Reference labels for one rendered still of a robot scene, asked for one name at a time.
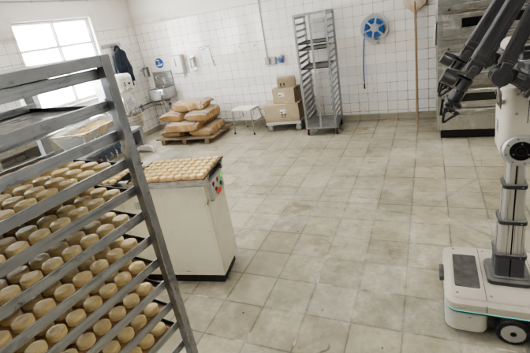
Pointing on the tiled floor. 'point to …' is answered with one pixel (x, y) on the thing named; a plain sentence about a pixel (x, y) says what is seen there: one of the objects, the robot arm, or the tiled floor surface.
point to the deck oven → (460, 27)
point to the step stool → (248, 115)
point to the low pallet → (195, 136)
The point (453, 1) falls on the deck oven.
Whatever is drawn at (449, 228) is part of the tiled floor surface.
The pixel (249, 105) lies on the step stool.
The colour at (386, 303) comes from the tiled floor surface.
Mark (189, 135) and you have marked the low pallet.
